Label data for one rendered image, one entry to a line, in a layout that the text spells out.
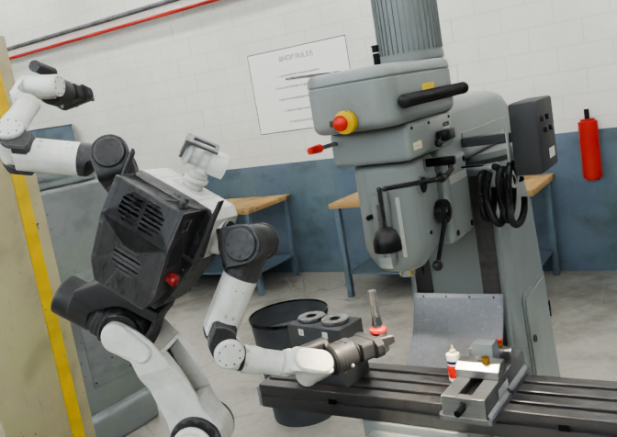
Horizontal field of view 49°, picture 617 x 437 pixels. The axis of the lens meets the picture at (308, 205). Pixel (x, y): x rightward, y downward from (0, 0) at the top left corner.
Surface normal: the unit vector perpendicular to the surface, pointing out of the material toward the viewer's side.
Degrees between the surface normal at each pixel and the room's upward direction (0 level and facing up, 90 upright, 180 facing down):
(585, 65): 90
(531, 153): 90
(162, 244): 84
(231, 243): 78
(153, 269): 97
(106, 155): 68
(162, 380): 115
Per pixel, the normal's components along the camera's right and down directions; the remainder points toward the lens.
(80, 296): -0.17, 0.18
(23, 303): 0.84, -0.06
